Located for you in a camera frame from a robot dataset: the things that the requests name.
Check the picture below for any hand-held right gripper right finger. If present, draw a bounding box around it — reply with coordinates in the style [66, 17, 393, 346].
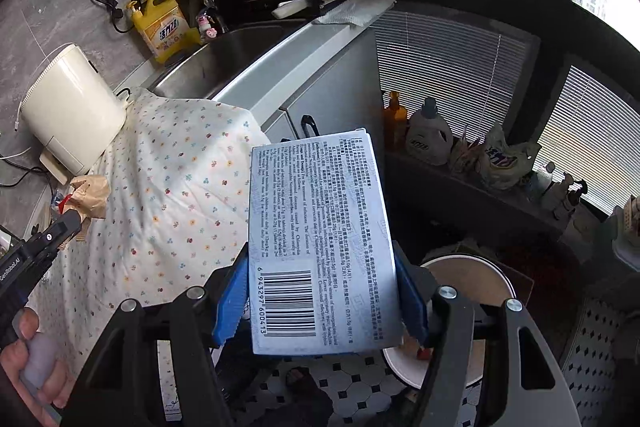
[392, 239, 586, 427]

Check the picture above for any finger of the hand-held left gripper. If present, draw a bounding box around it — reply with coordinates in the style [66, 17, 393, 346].
[46, 209, 84, 254]

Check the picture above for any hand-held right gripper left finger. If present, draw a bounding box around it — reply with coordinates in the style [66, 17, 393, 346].
[60, 247, 252, 427]

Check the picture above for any brown paper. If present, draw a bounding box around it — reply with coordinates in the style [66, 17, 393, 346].
[67, 174, 111, 221]

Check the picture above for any white trash bin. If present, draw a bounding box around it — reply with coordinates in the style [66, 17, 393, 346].
[382, 254, 517, 391]

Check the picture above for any blue medicine box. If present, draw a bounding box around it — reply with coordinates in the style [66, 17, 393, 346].
[248, 128, 405, 357]

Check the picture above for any person's left hand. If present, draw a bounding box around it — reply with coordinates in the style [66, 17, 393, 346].
[0, 307, 77, 427]

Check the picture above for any floral tablecloth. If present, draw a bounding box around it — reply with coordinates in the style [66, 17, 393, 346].
[37, 86, 274, 424]

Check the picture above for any person's foot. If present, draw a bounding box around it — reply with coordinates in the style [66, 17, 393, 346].
[284, 367, 334, 427]

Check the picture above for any cream air fryer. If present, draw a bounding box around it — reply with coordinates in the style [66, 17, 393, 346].
[17, 44, 129, 186]

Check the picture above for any white laundry detergent bottle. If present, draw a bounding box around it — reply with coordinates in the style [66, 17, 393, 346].
[405, 97, 454, 166]

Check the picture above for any crumpled plastic snack bag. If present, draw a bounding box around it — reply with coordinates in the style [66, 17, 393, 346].
[475, 124, 544, 194]

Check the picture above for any small spray bottle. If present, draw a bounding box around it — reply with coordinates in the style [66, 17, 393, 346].
[555, 174, 582, 221]
[532, 162, 559, 208]

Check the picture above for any orange bottle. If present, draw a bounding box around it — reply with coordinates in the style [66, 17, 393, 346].
[382, 90, 409, 153]

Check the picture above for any yellow detergent bottle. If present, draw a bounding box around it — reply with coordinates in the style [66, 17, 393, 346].
[125, 0, 202, 64]

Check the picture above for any grey cabinet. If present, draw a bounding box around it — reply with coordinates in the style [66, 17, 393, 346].
[210, 21, 397, 158]

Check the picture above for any steel sink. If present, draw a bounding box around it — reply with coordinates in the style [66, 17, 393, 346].
[149, 19, 314, 101]

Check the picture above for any small pink bottle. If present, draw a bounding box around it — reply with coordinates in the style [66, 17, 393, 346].
[196, 8, 221, 46]

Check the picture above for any white window blind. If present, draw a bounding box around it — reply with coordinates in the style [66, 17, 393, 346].
[534, 64, 640, 219]
[372, 4, 532, 148]

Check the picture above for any white cloth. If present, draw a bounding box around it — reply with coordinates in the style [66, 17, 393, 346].
[311, 0, 399, 28]

